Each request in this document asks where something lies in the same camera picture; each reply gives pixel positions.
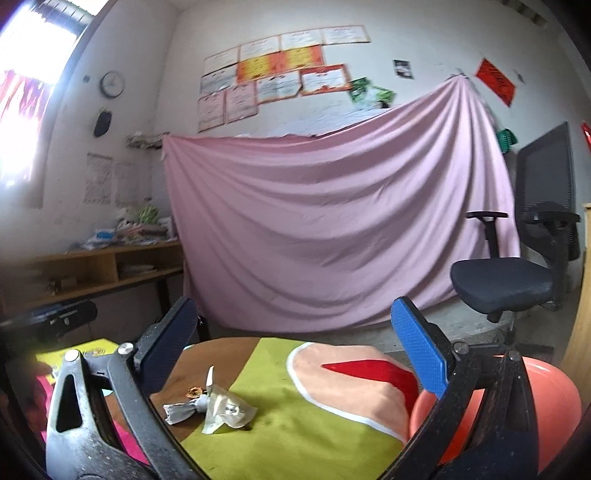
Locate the white cardboard box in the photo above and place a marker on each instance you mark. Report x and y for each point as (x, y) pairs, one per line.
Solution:
(168, 227)

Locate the wall calendar sheet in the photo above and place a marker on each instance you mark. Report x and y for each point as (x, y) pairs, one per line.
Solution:
(98, 179)
(124, 183)

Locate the yellow book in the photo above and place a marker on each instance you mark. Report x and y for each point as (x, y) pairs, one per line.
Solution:
(87, 348)

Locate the red diamond paper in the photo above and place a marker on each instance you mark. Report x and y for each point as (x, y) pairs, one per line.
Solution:
(495, 81)

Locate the pile of papers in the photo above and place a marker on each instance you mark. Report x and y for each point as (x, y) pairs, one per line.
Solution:
(129, 235)

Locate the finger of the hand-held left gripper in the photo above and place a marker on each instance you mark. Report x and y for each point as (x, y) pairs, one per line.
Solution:
(74, 314)

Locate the group of wall certificates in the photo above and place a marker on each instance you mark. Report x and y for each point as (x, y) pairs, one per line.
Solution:
(277, 69)

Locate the wooden desk shelf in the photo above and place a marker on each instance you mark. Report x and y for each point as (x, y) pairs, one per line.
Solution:
(92, 272)

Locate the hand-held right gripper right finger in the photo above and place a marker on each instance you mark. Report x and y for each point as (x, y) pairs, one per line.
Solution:
(418, 346)

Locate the green landscape photo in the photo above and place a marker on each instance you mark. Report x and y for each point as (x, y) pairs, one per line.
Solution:
(383, 96)
(359, 90)

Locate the stack of shelf booklets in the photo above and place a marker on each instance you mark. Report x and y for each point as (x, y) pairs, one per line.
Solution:
(137, 270)

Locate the grey twisted wrapper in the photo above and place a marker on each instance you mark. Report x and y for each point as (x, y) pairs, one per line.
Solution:
(182, 411)

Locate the green hanging bag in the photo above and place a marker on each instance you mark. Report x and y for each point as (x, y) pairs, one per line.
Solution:
(505, 138)

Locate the salmon plastic bin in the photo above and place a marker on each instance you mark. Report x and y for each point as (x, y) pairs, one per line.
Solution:
(554, 392)

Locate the small portrait photo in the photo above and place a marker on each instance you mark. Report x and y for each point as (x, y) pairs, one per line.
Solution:
(402, 68)

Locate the round wall clock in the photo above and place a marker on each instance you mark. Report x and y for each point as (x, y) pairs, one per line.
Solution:
(112, 84)

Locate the small brown candy wrapper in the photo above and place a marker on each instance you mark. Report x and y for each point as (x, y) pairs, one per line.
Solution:
(194, 393)

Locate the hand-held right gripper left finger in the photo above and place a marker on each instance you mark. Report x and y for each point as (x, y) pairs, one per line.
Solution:
(168, 341)

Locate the colourful patchwork blanket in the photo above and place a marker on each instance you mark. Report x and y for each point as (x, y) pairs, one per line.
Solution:
(277, 415)

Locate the red hanging packet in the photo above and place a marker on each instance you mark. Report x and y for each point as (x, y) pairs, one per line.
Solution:
(586, 134)

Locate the pink hanging sheet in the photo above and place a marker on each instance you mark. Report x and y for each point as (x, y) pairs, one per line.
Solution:
(323, 221)

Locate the wooden cabinet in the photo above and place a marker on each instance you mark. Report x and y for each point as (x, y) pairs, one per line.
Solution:
(581, 323)

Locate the green patterned bag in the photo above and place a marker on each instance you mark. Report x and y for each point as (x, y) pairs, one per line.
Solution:
(148, 213)

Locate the clear plastic wrapper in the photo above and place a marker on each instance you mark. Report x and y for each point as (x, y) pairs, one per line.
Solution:
(226, 408)

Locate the black office chair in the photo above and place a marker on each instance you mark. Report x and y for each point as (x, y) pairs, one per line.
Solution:
(498, 281)

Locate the red window decoration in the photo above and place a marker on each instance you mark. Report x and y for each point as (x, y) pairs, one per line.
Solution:
(21, 94)

